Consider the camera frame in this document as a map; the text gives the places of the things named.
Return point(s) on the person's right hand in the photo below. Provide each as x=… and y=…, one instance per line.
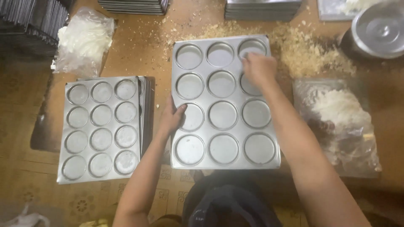
x=259, y=68

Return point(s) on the flat tray with white crumbs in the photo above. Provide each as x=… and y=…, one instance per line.
x=344, y=8

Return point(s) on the stack of metal baking trays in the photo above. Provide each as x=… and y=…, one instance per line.
x=102, y=129

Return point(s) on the person's dark apron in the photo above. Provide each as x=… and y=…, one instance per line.
x=228, y=201

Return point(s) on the stack of flat metal trays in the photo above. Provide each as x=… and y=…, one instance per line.
x=134, y=6
x=262, y=9

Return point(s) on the white plastic bag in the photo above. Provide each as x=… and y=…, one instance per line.
x=26, y=219

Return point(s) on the clear bag of crumbs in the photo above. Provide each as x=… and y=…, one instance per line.
x=339, y=123

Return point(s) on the twelve-cup metal baking tray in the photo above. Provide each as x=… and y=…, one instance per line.
x=222, y=116

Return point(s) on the dark rack of metal trays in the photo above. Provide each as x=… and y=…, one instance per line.
x=30, y=26

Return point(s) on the pile of loose crumbs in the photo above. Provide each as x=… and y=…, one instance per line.
x=293, y=47

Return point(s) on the person's right fingers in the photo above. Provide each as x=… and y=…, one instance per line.
x=249, y=61

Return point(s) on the yellow cloth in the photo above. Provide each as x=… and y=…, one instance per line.
x=93, y=223

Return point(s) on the person's left hand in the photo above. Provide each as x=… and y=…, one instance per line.
x=171, y=117

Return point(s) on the clear bag of white paper liners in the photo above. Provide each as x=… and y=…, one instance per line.
x=82, y=42

